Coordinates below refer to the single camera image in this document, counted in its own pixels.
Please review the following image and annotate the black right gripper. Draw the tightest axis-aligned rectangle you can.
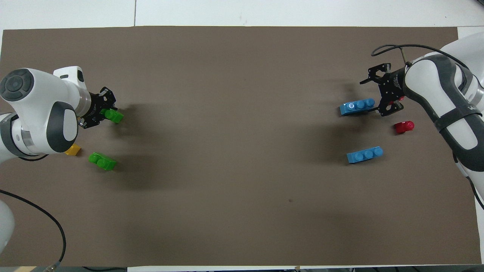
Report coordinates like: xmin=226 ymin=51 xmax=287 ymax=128
xmin=360 ymin=63 xmax=406 ymax=116

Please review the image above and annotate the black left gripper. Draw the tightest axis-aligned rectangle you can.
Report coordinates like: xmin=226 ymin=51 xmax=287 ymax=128
xmin=79 ymin=87 xmax=116 ymax=129

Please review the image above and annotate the green two-stud toy brick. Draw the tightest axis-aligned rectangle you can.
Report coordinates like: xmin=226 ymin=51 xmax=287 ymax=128
xmin=100 ymin=108 xmax=124 ymax=124
xmin=88 ymin=152 xmax=117 ymax=171

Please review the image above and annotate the blue three-stud toy brick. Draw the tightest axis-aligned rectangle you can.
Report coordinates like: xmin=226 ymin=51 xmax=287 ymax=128
xmin=346 ymin=146 xmax=384 ymax=164
xmin=339 ymin=98 xmax=376 ymax=116

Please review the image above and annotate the brown table mat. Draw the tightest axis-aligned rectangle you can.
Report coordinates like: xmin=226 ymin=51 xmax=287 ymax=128
xmin=0 ymin=26 xmax=484 ymax=267

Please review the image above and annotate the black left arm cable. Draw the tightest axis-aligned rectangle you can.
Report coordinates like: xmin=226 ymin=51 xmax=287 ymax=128
xmin=0 ymin=189 xmax=67 ymax=268

